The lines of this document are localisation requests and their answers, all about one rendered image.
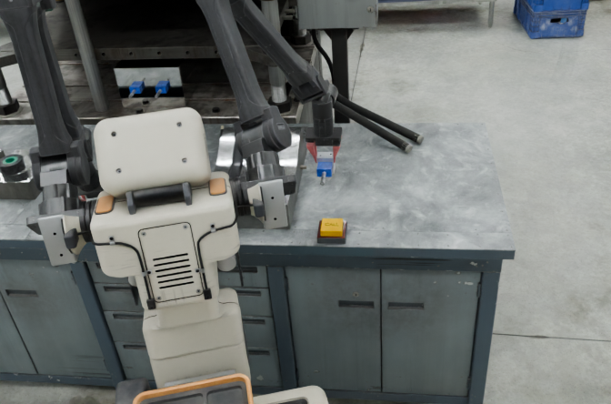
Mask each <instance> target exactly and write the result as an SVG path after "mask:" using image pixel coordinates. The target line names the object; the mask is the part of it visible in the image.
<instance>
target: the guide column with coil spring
mask: <svg viewBox="0 0 611 404"><path fill-rule="evenodd" d="M65 4H66V8H67V11H68V14H69V17H70V21H71V24H72V27H73V30H74V34H75V40H76V42H77V46H78V49H79V53H80V56H81V59H82V62H83V66H84V69H85V74H86V78H87V81H88V85H89V87H90V90H91V94H92V97H93V100H94V103H95V109H96V111H97V112H104V111H106V110H108V109H109V104H108V100H107V97H106V93H105V88H104V84H103V80H102V77H101V74H100V70H99V67H98V63H97V60H96V57H95V50H94V48H93V44H92V40H91V37H90V34H89V30H88V27H87V23H86V20H85V14H84V10H83V7H82V4H81V0H65Z"/></svg>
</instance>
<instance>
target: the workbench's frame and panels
mask: <svg viewBox="0 0 611 404"><path fill-rule="evenodd" d="M239 258H240V264H241V269H242V270H243V274H242V276H243V277H244V280H243V282H244V286H243V287H241V281H240V276H239V270H238V265H237V260H236V255H235V261H236V265H235V267H234V268H233V269H232V270H229V271H222V270H220V269H219V268H217V273H218V284H219V288H232V289H234V290H235V291H236V294H237V298H238V304H239V307H240V311H241V316H242V321H243V325H244V327H245V336H246V342H247V346H248V354H249V359H250V367H249V368H250V375H251V387H252V394H265V395H267V394H271V393H276V392H280V391H285V390H290V389H298V388H302V387H307V386H318V387H319V388H321V389H322V390H323V391H324V392H325V394H326V397H327V398H333V399H366V400H383V401H401V402H417V403H435V404H483V401H484V395H485V388H486V375H487V369H488V361H489V355H490V348H491V341H492V335H493V327H494V321H495V313H496V302H497V294H498V288H499V280H500V274H501V269H502V263H503V259H513V260H514V258H515V251H503V250H460V249H417V248H374V247H289V246H246V245H240V248H239ZM144 312H145V309H144V308H143V306H142V302H141V298H140V295H139V293H138V305H137V306H136V305H135V302H134V300H133V295H132V292H131V289H130V286H129V283H128V280H127V277H124V278H115V277H109V276H108V275H106V274H105V273H104V272H103V270H102V269H101V265H100V262H99V258H98V255H97V252H96V248H95V245H93V244H92V242H88V243H86V244H85V245H84V247H83V248H82V250H81V252H80V254H79V256H78V260H77V261H76V262H74V263H69V264H64V265H58V266H52V265H51V261H50V258H49V256H48V253H47V250H46V247H45V242H44V241H32V240H0V380H9V381H26V382H44V383H60V384H77V385H95V386H112V387H115V390H116V385H117V384H118V383H119V382H121V381H125V380H129V379H138V378H146V379H147V380H148V382H149V386H150V389H157V386H156V383H155V376H154V373H153V370H152V366H151V362H150V357H149V355H148V351H147V347H146V343H145V338H144V334H143V322H144Z"/></svg>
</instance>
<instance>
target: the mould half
mask: <svg viewBox="0 0 611 404"><path fill-rule="evenodd" d="M307 128H308V126H289V129H290V132H291V135H292V145H291V146H290V147H288V148H287V149H285V150H283V151H280V152H278V155H279V161H280V166H284V171H285V175H286V176H287V175H295V180H296V187H295V193H294V194H292V195H286V196H285V209H286V216H287V224H288V226H287V227H278V228H272V229H290V227H291V223H292V219H293V215H294V210H295V202H296V198H297V194H298V189H299V185H300V181H301V176H302V172H303V169H300V166H301V165H304V163H305V159H306V151H307V148H306V144H307V142H306V130H307ZM234 144H235V128H234V127H225V129H224V130H223V132H222V135H221V138H220V144H219V149H218V156H217V161H216V165H215V170H214V172H218V171H222V172H226V173H227V174H228V172H229V169H230V167H231V163H232V157H233V151H234ZM246 171H247V167H246V161H245V160H244V164H243V168H242V171H241V173H240V176H239V177H241V176H245V181H246V174H245V172H246ZM246 182H247V181H246ZM236 224H237V228H257V229H265V228H264V223H262V222H261V221H260V220H259V219H258V218H256V217H254V216H252V215H251V216H247V215H245V216H244V217H240V216H239V217H238V218H237V221H236Z"/></svg>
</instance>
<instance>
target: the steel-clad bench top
mask: <svg viewBox="0 0 611 404"><path fill-rule="evenodd" d="M375 124H377V123H375ZM397 124H399V125H400V126H404V127H406V128H408V129H410V130H412V131H414V132H416V133H417V134H419V135H421V136H423V137H424V140H423V142H422V143H421V144H418V143H417V142H415V141H413V140H411V139H409V138H406V137H404V136H401V135H399V134H397V133H396V132H394V131H392V130H390V129H388V128H386V127H384V126H381V125H379V124H377V125H379V126H381V127H382V128H383V129H385V130H387V131H388V132H390V133H392V134H393V135H395V136H397V137H399V138H401V139H402V140H404V141H406V142H407V143H408V144H410V145H411V146H413V148H412V150H411V151H410V152H409V153H407V152H405V151H403V150H402V149H400V148H399V147H397V146H395V145H393V144H391V143H390V142H388V141H386V140H385V139H383V138H382V137H380V136H378V135H377V134H375V133H373V132H372V131H370V130H368V129H367V128H365V127H363V126H361V125H359V124H358V123H354V124H334V127H339V126H340V127H342V131H343V132H342V139H341V146H340V149H339V151H338V153H337V155H336V162H335V166H336V167H335V173H334V174H332V176H331V177H326V180H325V184H324V185H323V186H322V185H320V182H321V177H318V176H317V173H316V169H317V163H316V162H315V160H314V158H313V156H312V154H311V153H310V152H309V150H308V149H307V151H306V156H305V163H304V166H306V169H303V172H302V176H301V181H300V185H299V189H298V194H297V198H296V202H295V210H294V215H293V219H292V223H291V227H290V229H267V230H265V229H257V228H239V229H238V236H239V242H240V245H246V246H289V247H374V248H417V249H460V250H503V251H516V247H515V243H514V239H513V235H512V231H511V227H510V224H509V220H508V216H507V213H506V205H505V201H504V198H503V194H502V190H501V186H500V183H499V179H498V174H497V171H496V164H495V160H494V157H493V153H492V149H491V145H490V141H489V137H488V133H487V130H486V123H397ZM203 125H204V129H205V138H206V144H207V150H208V155H209V162H210V167H211V173H212V172H214V170H215V165H216V161H217V156H218V149H219V143H220V132H221V126H224V129H225V127H234V125H233V124H203ZM32 146H38V135H37V130H36V126H35V125H0V150H4V153H5V155H6V156H8V155H12V154H13V153H14V152H15V151H16V150H17V149H30V148H31V147H32ZM42 202H43V192H41V193H40V195H39V196H38V197H37V198H36V199H0V240H32V241H44V240H43V236H41V235H37V234H36V233H35V232H34V231H33V230H32V229H30V228H29V227H27V226H26V218H27V217H33V216H39V210H38V205H39V204H41V203H42ZM322 218H342V219H343V221H347V230H346V243H345V244H326V243H317V239H316V238H317V232H318V226H319V221H320V220H322Z"/></svg>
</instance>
